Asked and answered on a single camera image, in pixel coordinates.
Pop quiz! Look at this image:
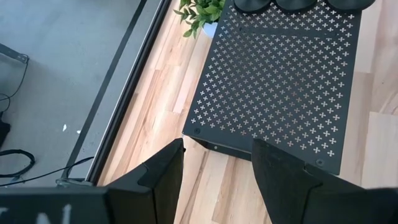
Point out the tall black candlestick holder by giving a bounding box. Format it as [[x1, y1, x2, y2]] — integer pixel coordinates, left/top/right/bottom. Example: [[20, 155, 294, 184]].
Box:
[[233, 0, 272, 14]]

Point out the green artificial potted plant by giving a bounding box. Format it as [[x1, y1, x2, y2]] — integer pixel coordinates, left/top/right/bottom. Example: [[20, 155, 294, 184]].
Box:
[[172, 0, 226, 40]]

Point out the coiled black cable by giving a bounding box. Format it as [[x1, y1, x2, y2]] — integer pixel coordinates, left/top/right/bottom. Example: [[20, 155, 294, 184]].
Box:
[[0, 149, 36, 179]]

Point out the medium black candlestick holder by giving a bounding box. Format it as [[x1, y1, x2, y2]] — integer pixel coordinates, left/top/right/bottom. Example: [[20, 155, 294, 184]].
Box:
[[275, 0, 318, 12]]

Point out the short black candlestick holder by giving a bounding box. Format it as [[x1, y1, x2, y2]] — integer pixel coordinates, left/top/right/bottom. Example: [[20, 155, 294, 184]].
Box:
[[326, 0, 377, 12]]

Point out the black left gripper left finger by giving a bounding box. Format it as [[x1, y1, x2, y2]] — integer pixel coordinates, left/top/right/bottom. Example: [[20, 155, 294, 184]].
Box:
[[0, 138, 187, 224]]

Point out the black perforated metal shelf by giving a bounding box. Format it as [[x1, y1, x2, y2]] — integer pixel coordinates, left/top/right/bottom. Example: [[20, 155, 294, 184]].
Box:
[[182, 0, 363, 175]]

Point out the black metal floor bar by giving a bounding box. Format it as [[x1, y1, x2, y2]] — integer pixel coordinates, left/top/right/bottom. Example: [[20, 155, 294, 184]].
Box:
[[0, 42, 30, 65]]

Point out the long black floor cable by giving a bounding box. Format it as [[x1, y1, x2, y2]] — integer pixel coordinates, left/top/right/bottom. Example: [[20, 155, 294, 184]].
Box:
[[0, 156, 95, 187]]

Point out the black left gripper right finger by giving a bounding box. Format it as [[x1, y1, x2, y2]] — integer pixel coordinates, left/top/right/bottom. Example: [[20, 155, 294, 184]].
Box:
[[251, 139, 398, 224]]

